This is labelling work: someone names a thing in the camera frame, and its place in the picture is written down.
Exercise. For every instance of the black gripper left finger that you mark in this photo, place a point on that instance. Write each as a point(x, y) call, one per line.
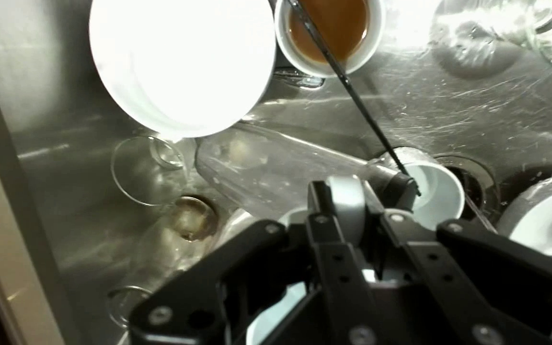
point(339, 287)

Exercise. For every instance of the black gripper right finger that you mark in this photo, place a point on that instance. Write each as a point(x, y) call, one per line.
point(435, 279)

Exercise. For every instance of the small white cup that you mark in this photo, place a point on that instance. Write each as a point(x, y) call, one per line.
point(439, 191)

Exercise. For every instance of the sink drain strainer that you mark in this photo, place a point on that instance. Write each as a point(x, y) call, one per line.
point(473, 182)

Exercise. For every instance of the stainless steel sink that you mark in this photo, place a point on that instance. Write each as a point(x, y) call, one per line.
point(416, 107)

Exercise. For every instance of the white cup brown liquid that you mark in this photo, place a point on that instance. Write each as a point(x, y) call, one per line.
point(349, 24)

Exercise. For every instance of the white ceramic bowl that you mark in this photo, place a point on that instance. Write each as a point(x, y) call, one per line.
point(531, 216)

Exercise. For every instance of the clear wine glass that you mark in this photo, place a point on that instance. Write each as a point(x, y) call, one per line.
point(166, 153)

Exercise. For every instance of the clear glass tumbler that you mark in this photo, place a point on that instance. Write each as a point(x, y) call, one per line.
point(479, 30)

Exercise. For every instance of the thin dark chopstick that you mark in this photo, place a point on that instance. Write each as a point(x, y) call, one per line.
point(314, 34)

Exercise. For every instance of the white round plate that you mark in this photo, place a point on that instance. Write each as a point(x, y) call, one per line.
point(180, 63)

